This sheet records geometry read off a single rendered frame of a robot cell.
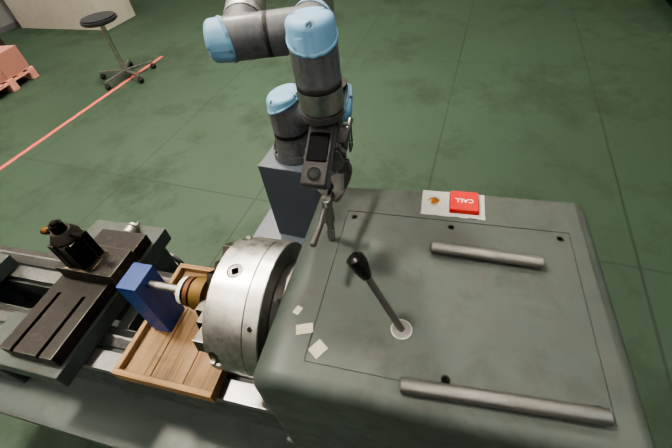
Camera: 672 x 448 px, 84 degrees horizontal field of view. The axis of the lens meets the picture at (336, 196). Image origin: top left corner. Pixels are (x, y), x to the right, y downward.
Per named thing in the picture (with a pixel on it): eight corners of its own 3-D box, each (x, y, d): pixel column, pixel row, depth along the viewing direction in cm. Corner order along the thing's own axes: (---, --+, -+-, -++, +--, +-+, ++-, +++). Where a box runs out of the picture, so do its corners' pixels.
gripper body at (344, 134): (355, 148, 75) (350, 93, 67) (345, 176, 69) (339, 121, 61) (318, 146, 77) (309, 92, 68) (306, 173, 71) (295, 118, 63)
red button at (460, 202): (477, 198, 85) (478, 192, 83) (477, 218, 81) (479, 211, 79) (449, 196, 86) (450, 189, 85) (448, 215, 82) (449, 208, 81)
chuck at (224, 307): (304, 278, 111) (278, 213, 87) (269, 393, 92) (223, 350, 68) (276, 273, 113) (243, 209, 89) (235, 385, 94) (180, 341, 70)
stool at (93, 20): (124, 64, 491) (95, 7, 442) (165, 67, 470) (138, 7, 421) (86, 88, 449) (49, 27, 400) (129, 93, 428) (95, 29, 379)
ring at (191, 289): (223, 270, 93) (190, 265, 95) (205, 303, 87) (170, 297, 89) (233, 290, 99) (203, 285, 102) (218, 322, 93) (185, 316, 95)
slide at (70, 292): (152, 242, 130) (146, 234, 127) (60, 367, 100) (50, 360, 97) (109, 236, 134) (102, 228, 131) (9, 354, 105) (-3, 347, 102)
